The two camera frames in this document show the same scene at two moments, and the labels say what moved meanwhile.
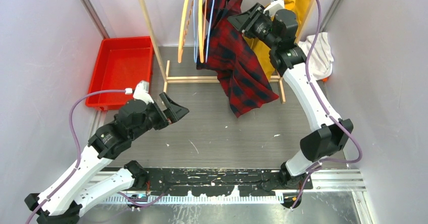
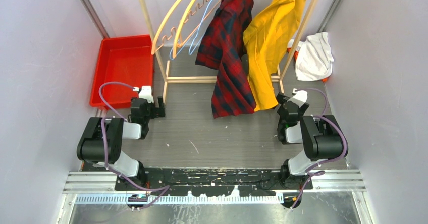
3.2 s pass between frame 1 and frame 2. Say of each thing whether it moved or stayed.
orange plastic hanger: moved
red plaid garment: moved
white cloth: stayed
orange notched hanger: moved
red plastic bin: stayed
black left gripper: moved
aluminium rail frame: stayed
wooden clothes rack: stayed
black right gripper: moved
